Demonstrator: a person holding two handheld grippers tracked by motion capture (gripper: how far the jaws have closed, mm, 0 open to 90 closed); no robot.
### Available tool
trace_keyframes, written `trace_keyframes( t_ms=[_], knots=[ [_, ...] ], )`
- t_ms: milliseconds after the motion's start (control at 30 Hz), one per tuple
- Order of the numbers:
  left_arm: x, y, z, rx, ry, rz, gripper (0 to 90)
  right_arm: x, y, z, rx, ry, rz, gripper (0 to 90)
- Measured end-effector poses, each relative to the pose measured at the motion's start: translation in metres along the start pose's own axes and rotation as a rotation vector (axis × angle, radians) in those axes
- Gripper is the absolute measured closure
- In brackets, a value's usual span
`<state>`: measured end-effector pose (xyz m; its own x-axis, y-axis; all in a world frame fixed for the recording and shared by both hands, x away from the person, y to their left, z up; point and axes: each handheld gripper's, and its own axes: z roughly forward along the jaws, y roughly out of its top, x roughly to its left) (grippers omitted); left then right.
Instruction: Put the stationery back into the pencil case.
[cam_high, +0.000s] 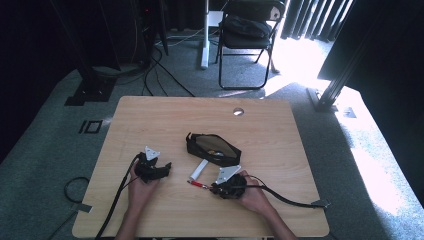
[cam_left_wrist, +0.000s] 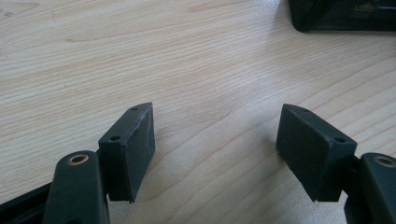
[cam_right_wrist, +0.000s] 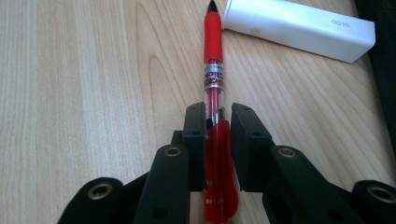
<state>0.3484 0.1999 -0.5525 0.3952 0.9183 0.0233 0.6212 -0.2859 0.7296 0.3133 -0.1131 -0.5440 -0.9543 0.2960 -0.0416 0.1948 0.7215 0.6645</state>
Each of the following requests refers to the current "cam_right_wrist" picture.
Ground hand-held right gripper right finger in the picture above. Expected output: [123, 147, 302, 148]
[230, 102, 277, 193]

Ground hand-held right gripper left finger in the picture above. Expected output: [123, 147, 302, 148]
[172, 101, 209, 193]

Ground red pen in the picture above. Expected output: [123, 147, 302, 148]
[201, 0, 241, 224]

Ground white rectangular eraser box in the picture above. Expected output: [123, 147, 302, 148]
[221, 0, 377, 64]

